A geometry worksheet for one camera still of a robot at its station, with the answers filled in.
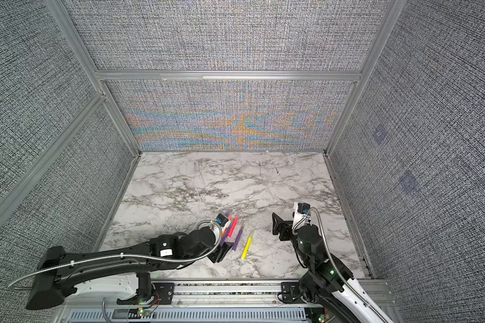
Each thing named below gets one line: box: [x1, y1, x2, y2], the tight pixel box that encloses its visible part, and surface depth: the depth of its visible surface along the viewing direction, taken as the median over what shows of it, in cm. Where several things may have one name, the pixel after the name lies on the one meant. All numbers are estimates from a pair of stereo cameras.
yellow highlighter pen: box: [241, 236, 253, 260], surface depth 85 cm
